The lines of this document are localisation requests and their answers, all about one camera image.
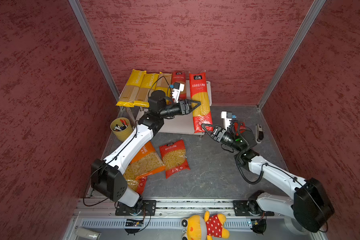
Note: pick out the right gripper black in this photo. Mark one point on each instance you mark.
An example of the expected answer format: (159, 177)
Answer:
(218, 133)

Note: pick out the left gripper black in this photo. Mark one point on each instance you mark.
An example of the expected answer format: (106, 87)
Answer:
(184, 109)

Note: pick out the red spaghetti pack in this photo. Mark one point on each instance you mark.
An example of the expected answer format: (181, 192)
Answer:
(199, 92)
(239, 127)
(179, 77)

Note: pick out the yellow spaghetti pack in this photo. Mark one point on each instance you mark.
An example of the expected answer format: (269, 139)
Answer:
(147, 87)
(131, 89)
(163, 83)

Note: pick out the red macaroni bag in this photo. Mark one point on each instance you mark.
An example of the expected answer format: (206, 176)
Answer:
(174, 157)
(138, 185)

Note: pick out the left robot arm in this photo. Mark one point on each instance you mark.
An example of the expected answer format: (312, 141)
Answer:
(107, 175)

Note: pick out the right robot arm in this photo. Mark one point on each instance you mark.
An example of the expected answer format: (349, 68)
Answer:
(307, 201)

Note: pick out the white two-tier shelf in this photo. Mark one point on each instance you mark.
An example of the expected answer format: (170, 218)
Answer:
(177, 125)

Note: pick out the small white black device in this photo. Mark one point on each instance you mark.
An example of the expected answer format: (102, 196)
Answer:
(259, 133)

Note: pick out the orange macaroni bag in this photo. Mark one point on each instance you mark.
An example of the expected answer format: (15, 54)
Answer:
(146, 162)

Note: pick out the yellow pen cup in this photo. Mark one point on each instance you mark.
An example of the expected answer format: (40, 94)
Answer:
(122, 128)

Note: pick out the yellow plush toy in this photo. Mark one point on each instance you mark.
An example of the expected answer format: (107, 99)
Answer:
(205, 228)

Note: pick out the clear tape roll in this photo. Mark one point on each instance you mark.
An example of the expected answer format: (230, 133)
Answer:
(290, 225)

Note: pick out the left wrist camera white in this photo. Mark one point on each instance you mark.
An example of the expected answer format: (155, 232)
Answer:
(177, 91)

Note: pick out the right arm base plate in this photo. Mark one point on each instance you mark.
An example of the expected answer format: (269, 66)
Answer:
(249, 209)

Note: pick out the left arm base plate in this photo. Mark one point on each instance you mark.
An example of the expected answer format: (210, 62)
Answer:
(142, 208)

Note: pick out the left aluminium corner post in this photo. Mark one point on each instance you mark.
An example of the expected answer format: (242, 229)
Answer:
(85, 26)

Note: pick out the aluminium corner post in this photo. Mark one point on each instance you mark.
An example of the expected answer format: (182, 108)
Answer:
(85, 26)
(305, 26)

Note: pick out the grey cylinder on rail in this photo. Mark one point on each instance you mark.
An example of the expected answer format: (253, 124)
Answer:
(87, 234)

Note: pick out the right aluminium corner post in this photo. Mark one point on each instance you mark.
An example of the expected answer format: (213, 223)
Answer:
(305, 26)

